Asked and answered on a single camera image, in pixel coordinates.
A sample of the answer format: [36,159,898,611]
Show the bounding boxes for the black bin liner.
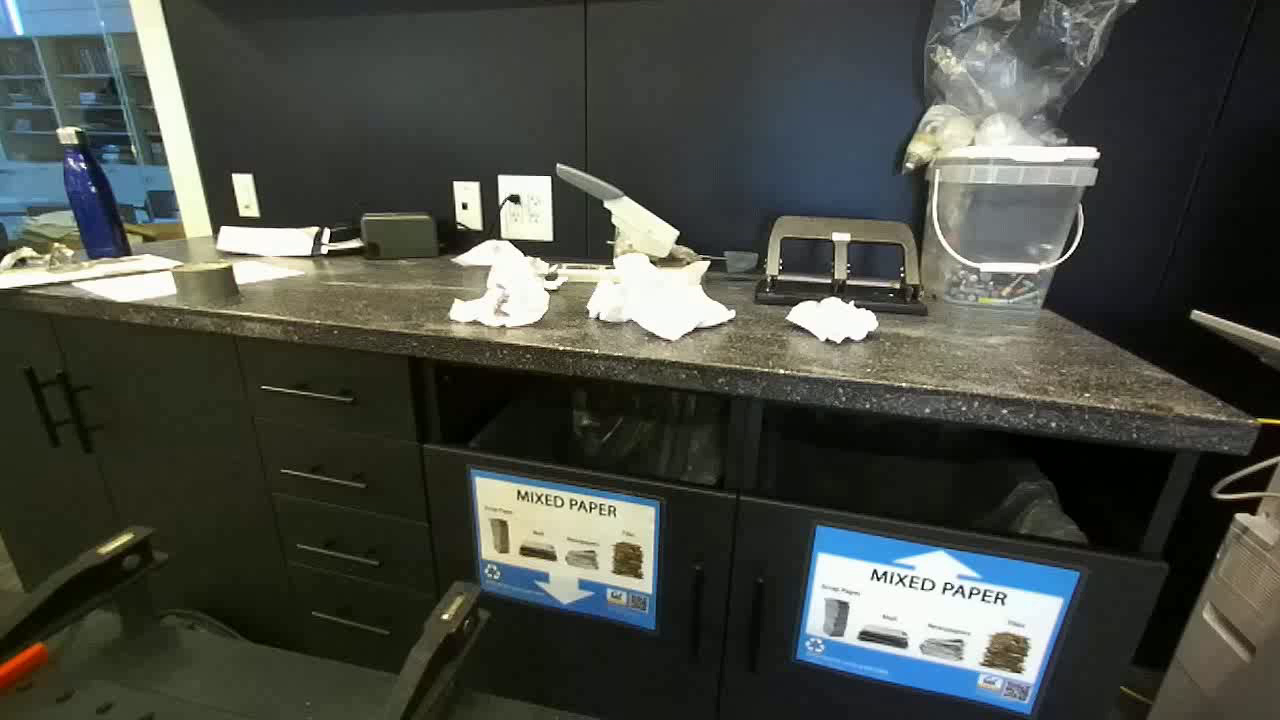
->
[755,403,1098,548]
[465,381,735,493]

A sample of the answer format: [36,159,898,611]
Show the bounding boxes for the black recycling bin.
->
[419,438,741,720]

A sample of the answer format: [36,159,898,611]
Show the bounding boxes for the white outlet plate with plug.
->
[492,167,561,247]

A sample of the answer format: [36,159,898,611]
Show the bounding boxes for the mixed paper sign down arrow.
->
[465,461,667,634]

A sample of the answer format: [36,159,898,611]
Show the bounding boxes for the black box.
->
[357,208,445,265]

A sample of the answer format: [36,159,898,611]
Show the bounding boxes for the black drawer front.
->
[237,335,424,445]
[256,429,433,518]
[273,493,437,596]
[283,568,437,672]

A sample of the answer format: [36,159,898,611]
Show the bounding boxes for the mixed paper sign up arrow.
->
[793,518,1090,717]

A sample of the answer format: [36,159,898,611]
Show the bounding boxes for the folded white paper stack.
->
[213,220,333,265]

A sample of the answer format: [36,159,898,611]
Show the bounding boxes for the clear plastic bucket with lid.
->
[918,139,1104,313]

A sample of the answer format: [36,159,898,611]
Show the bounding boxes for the clear plastic bag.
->
[900,0,1137,172]

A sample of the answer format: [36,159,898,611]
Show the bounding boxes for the black cabinet door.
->
[48,317,298,634]
[0,309,116,596]

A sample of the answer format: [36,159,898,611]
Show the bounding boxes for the blue bottle with white cap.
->
[54,124,138,265]

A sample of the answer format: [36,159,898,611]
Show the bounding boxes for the black clamp with orange grip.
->
[0,518,178,699]

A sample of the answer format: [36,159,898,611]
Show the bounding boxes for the grey white office printer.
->
[1147,305,1280,720]

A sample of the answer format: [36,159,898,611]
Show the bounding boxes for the white wall plate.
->
[447,175,489,236]

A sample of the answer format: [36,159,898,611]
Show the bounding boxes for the black bin door handle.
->
[741,573,772,681]
[682,556,714,666]

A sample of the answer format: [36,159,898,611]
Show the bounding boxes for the silver drawer handle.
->
[290,537,390,573]
[306,607,396,645]
[256,381,359,411]
[273,463,374,497]

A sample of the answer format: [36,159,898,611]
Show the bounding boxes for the white light switch plate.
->
[228,167,270,223]

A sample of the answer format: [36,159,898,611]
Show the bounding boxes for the white window frame post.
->
[124,0,220,268]

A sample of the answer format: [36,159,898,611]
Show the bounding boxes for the black cabinet door handle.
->
[20,362,68,450]
[55,373,99,461]

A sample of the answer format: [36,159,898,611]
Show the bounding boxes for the beige cable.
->
[1210,446,1280,508]

